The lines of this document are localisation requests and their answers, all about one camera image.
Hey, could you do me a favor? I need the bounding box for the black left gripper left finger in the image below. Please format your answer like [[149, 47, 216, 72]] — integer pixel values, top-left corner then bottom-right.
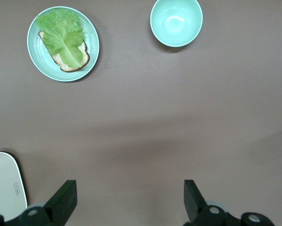
[[0, 180, 78, 226]]

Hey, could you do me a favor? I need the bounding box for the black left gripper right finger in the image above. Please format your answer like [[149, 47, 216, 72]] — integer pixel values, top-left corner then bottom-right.
[[183, 179, 275, 226]]

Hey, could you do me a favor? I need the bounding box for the bread slice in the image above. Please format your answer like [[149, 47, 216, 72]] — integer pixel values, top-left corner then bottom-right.
[[38, 30, 90, 73]]

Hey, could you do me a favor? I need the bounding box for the mint green plate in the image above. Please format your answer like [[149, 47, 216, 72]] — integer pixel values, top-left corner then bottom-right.
[[26, 6, 100, 82]]

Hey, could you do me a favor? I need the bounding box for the green lettuce leaf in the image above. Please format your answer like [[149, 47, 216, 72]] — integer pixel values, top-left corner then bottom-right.
[[35, 8, 85, 68]]

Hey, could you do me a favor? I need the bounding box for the mint green bowl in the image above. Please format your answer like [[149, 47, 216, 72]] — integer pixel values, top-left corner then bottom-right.
[[150, 0, 203, 48]]

